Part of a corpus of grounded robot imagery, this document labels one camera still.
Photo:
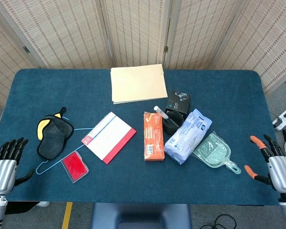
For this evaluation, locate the black cylindrical cup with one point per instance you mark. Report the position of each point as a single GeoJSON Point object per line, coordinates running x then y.
{"type": "Point", "coordinates": [169, 130]}

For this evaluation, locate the blue felt table cover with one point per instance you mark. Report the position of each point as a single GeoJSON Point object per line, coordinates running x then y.
{"type": "Point", "coordinates": [133, 181]}

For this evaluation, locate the woven bamboo screen panel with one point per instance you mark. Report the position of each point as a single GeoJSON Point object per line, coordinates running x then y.
{"type": "Point", "coordinates": [264, 40]}
{"type": "Point", "coordinates": [135, 31]}
{"type": "Point", "coordinates": [197, 35]}
{"type": "Point", "coordinates": [62, 35]}
{"type": "Point", "coordinates": [4, 59]}

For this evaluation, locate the brass screen hinge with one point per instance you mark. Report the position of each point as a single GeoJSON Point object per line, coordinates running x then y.
{"type": "Point", "coordinates": [166, 48]}

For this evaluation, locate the white shoe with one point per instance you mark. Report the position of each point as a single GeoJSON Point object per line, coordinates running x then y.
{"type": "Point", "coordinates": [43, 204]}

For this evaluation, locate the beige manila folder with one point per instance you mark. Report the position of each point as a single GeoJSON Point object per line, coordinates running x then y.
{"type": "Point", "coordinates": [138, 83]}

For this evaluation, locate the spiral notebook with red edge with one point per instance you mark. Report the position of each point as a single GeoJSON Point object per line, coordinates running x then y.
{"type": "Point", "coordinates": [108, 137]}

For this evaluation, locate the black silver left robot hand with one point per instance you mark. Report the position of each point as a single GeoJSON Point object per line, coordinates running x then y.
{"type": "Point", "coordinates": [2, 174]}

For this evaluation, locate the blue white plastic package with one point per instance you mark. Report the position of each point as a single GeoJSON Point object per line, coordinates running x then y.
{"type": "Point", "coordinates": [188, 138]}

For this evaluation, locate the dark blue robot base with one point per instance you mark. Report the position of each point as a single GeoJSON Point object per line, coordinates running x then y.
{"type": "Point", "coordinates": [140, 214]}

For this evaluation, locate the grey yellow cloth mitt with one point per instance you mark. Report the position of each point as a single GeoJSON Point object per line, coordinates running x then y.
{"type": "Point", "coordinates": [51, 140]}

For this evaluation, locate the orange cardboard box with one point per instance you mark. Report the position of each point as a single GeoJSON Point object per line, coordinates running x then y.
{"type": "Point", "coordinates": [153, 136]}

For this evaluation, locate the orange-tipped silver right robot hand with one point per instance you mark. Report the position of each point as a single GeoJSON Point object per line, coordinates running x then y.
{"type": "Point", "coordinates": [281, 174]}

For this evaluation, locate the white power strip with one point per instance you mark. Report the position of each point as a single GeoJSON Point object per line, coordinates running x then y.
{"type": "Point", "coordinates": [282, 120]}

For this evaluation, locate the red clear plastic case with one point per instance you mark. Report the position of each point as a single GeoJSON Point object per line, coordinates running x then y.
{"type": "Point", "coordinates": [75, 167]}

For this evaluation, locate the clear green plastic dustpan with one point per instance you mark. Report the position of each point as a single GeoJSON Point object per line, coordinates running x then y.
{"type": "Point", "coordinates": [212, 150]}

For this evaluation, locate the black printed product box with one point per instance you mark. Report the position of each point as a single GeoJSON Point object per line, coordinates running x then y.
{"type": "Point", "coordinates": [180, 100]}

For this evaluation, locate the clear plastic tube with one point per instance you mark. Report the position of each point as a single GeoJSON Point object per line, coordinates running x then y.
{"type": "Point", "coordinates": [162, 113]}

